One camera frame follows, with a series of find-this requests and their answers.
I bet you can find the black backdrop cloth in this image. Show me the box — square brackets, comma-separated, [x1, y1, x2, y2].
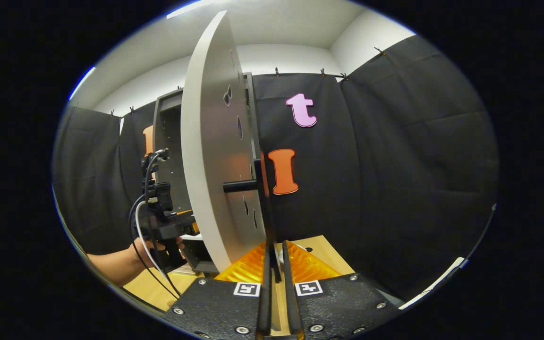
[52, 35, 499, 303]

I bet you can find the white flat panel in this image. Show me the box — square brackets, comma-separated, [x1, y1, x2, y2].
[399, 257, 466, 311]

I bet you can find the black cable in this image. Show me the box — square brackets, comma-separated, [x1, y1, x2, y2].
[128, 149, 183, 299]

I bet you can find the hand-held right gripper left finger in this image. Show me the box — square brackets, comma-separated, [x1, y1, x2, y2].
[163, 241, 272, 339]

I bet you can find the row of black cloth clips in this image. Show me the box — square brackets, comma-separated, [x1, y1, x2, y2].
[109, 46, 386, 118]

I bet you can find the white cable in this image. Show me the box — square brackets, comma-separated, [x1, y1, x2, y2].
[134, 201, 169, 279]

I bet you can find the beige cabinet door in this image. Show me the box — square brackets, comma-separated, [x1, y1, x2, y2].
[181, 10, 269, 273]

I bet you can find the black cabinet door handle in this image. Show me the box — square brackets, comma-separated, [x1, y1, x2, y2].
[223, 158, 277, 284]

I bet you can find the dark grey cabinet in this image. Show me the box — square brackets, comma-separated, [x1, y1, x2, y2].
[152, 72, 259, 274]

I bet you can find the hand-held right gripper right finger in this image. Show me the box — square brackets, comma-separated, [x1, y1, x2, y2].
[281, 240, 402, 340]

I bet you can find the ceiling light panel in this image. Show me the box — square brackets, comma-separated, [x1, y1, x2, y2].
[166, 0, 206, 19]
[68, 66, 97, 101]

